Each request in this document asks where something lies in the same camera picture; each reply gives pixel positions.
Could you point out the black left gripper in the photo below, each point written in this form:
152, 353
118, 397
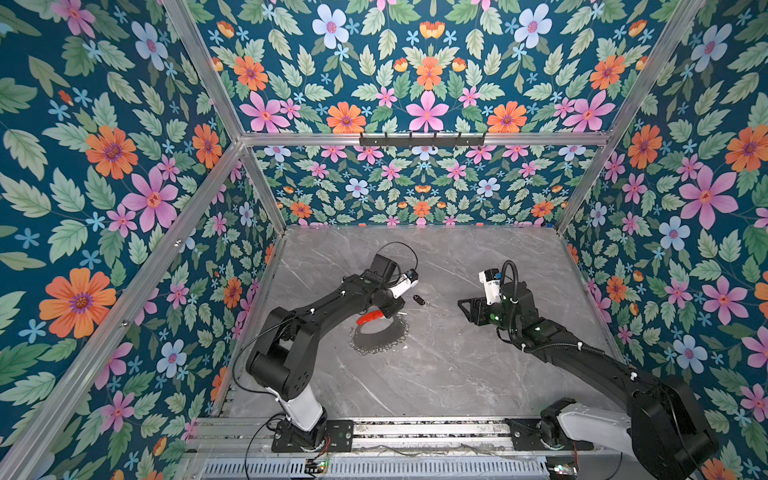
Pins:
396, 307

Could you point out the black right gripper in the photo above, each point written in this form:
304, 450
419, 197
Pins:
478, 307

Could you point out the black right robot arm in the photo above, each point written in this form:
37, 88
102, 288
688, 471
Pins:
660, 422

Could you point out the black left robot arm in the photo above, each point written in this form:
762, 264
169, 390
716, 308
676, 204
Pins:
284, 354

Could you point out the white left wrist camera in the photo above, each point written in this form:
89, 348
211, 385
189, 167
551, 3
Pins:
404, 283

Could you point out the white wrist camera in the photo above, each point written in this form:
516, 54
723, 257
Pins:
491, 282
404, 283

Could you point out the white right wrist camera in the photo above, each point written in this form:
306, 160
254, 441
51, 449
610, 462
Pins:
491, 282

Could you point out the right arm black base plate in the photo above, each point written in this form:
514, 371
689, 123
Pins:
527, 434

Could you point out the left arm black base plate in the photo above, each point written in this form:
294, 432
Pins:
325, 436

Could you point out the black hook rail on wall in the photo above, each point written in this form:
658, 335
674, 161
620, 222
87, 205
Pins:
437, 139

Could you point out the white perforated cable duct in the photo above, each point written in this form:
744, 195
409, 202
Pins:
377, 468

